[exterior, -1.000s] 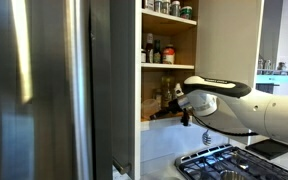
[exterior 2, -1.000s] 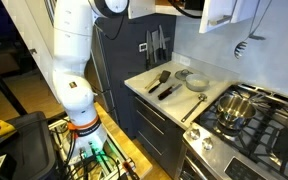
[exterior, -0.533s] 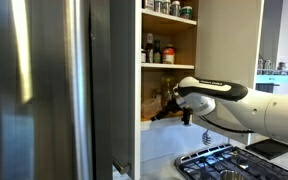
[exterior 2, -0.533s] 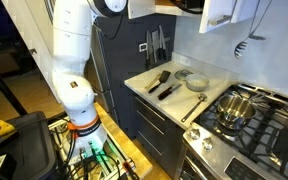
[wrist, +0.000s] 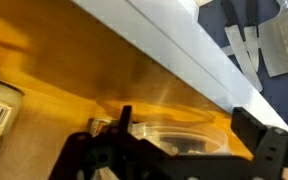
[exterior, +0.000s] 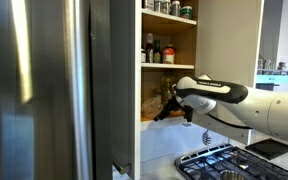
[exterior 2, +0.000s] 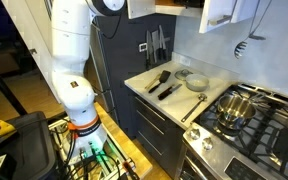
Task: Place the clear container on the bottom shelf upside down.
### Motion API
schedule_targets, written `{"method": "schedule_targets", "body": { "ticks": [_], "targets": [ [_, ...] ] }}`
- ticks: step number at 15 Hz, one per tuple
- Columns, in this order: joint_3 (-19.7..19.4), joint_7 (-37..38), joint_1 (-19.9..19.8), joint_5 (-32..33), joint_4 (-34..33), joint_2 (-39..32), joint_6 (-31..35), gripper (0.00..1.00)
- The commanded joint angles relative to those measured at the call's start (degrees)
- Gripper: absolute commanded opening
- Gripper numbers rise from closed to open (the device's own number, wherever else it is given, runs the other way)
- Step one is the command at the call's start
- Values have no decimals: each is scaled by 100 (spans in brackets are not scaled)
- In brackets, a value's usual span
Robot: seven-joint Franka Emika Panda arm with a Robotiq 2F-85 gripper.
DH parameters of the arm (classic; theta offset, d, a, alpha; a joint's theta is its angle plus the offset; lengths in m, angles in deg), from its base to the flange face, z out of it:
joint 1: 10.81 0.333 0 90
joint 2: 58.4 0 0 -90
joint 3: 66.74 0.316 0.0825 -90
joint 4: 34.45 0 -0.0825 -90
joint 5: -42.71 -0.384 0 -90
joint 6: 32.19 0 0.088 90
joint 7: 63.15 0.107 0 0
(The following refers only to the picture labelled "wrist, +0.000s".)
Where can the dark blue side panel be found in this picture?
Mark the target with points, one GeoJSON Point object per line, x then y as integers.
{"type": "Point", "coordinates": [284, 96]}

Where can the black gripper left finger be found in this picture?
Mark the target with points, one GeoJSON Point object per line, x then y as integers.
{"type": "Point", "coordinates": [117, 156]}

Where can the white labelled bottle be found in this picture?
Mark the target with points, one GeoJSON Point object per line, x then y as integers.
{"type": "Point", "coordinates": [0, 116]}

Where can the steel cleaver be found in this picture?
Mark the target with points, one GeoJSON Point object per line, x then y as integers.
{"type": "Point", "coordinates": [280, 43]}

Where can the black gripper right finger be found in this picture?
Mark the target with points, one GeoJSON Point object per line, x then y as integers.
{"type": "Point", "coordinates": [270, 156]}

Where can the white wall cabinet wooden interior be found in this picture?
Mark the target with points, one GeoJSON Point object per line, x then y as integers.
{"type": "Point", "coordinates": [84, 50]}

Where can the clear plastic container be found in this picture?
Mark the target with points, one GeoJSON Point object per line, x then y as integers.
{"type": "Point", "coordinates": [190, 136]}

